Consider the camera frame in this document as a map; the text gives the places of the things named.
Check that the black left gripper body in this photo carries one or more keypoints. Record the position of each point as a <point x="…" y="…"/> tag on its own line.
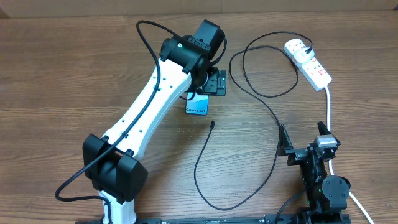
<point x="215" y="84"/>

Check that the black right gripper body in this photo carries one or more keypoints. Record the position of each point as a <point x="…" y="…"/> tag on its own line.
<point x="297" y="155"/>

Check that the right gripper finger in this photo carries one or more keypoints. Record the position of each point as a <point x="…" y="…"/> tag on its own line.
<point x="285" y="144"/>
<point x="322" y="128"/>

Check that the blue Samsung Galaxy smartphone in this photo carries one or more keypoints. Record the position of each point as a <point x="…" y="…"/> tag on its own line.
<point x="197" y="105"/>

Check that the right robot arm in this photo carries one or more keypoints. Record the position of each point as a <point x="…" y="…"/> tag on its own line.
<point x="326" y="194"/>

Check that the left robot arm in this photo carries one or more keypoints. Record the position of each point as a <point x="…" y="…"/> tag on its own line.
<point x="186" y="64"/>

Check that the white USB charger plug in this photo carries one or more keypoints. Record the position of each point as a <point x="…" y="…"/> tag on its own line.
<point x="303" y="55"/>

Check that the white power strip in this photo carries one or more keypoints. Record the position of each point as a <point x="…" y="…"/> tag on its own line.
<point x="312" y="70"/>

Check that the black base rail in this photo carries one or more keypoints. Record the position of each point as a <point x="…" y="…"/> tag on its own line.
<point x="267" y="219"/>

